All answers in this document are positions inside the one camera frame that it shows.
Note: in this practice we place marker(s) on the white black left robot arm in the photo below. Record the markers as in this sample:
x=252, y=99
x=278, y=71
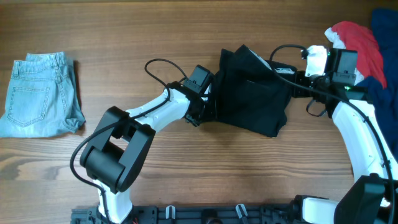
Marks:
x=114, y=154

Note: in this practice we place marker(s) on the dark blue garment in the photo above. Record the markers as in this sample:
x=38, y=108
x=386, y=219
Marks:
x=384, y=27

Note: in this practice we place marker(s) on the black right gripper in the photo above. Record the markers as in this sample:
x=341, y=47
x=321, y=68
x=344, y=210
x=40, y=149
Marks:
x=298, y=84

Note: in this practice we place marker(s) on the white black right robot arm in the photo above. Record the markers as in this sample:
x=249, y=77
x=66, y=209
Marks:
x=330, y=78

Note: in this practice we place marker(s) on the red white garment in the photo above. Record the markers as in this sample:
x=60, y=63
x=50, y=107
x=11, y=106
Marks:
x=351, y=36

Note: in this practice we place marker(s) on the folded light blue jeans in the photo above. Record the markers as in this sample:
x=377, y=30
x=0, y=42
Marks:
x=42, y=99

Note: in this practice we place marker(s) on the black t-shirt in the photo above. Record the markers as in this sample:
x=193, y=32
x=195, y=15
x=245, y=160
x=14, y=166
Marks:
x=249, y=95

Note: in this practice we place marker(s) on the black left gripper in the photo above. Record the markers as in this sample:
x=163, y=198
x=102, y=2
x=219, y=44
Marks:
x=204, y=107

